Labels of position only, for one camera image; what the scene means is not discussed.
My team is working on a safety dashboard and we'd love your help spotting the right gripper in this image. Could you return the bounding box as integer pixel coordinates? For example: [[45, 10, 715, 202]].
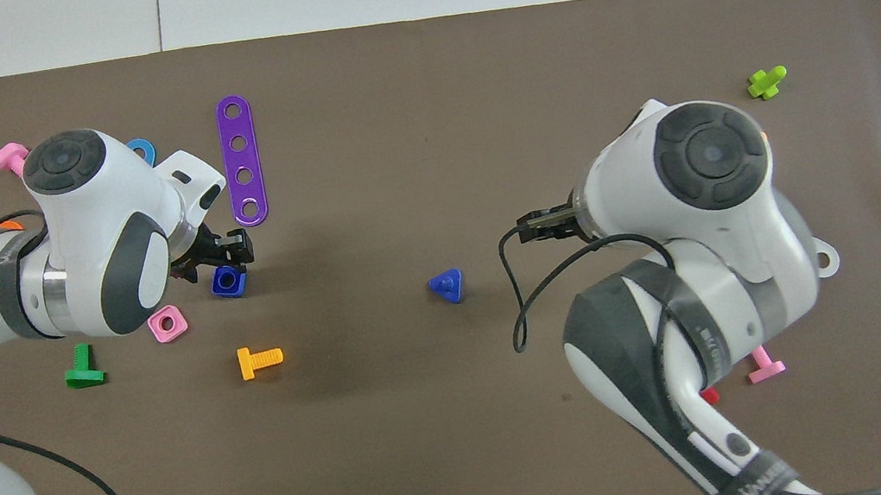
[[502, 98, 684, 249]]

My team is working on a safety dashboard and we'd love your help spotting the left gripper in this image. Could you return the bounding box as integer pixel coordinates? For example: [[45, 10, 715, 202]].
[[155, 143, 257, 288]]

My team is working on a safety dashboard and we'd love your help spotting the blue square plastic nut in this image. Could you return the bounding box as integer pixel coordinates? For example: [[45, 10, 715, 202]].
[[208, 262, 250, 301]]

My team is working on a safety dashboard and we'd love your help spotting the blue triangular-head plastic bolt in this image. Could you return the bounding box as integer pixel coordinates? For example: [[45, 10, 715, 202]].
[[425, 267, 467, 308]]

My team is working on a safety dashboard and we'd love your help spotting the pink square plastic nut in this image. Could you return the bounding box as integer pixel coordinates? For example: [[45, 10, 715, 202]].
[[145, 302, 191, 346]]

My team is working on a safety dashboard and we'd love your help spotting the purple four-hole plastic plate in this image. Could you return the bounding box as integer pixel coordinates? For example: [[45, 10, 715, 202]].
[[213, 92, 271, 229]]

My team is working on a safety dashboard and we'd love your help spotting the orange plastic bolt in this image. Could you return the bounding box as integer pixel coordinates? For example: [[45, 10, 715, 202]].
[[236, 341, 287, 382]]

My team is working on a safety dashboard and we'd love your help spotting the blue two-hole plastic plate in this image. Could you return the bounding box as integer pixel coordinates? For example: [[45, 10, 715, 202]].
[[126, 136, 158, 169]]

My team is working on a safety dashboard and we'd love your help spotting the dark green plastic bolt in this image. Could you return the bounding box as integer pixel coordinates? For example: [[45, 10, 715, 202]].
[[60, 340, 107, 390]]

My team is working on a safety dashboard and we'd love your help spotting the brown table mat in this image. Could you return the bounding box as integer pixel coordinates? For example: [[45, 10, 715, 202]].
[[0, 0, 881, 495]]

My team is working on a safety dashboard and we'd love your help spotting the pink plastic bolt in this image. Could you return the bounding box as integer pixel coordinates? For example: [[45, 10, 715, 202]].
[[0, 140, 32, 175], [744, 342, 789, 385]]

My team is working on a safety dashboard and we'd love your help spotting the lime cross-head plastic bolt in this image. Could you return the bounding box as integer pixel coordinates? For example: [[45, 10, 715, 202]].
[[745, 64, 791, 103]]

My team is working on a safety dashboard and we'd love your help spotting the white curved five-hole plate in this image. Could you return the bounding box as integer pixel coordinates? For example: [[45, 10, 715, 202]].
[[808, 234, 844, 280]]

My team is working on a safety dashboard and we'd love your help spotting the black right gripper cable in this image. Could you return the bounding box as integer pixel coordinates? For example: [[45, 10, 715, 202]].
[[495, 205, 685, 355]]

